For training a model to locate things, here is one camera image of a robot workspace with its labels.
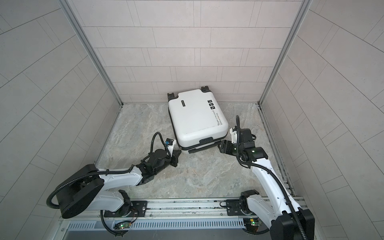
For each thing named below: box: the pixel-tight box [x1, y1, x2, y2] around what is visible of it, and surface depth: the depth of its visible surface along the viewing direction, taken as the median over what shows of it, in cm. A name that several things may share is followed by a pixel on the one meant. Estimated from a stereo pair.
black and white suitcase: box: [167, 85, 229, 154], surface depth 85 cm
